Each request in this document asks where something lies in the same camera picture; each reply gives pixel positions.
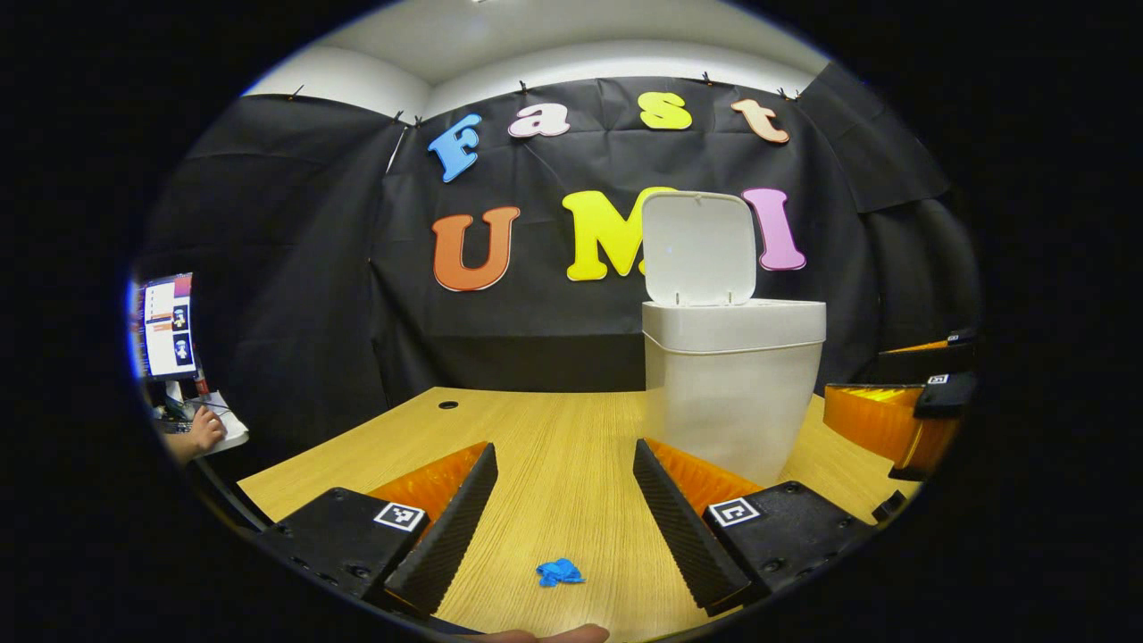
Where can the white side desk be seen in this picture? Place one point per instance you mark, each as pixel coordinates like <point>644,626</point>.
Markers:
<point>234,433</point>

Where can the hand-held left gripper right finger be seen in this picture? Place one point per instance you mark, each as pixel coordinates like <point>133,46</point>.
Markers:
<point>679,527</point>

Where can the black backdrop cloth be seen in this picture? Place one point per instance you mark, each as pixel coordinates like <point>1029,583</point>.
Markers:
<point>536,339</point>

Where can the white desktop garbage bin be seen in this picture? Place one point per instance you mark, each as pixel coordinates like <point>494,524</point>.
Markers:
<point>732,402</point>

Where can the blue paper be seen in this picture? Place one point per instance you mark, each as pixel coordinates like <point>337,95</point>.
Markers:
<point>558,573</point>

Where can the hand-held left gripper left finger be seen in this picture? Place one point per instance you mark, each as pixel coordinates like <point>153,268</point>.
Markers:
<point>451,536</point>

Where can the wooden desktop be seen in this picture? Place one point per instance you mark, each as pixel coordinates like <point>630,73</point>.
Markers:
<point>563,482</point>

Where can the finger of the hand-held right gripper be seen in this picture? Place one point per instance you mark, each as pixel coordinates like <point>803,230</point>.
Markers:
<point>929,362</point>
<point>884,424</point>

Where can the computer monitor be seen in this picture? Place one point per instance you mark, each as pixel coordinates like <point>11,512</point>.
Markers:
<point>170,326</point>

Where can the black keyboard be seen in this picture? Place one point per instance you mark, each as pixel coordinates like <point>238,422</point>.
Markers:
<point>176,427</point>

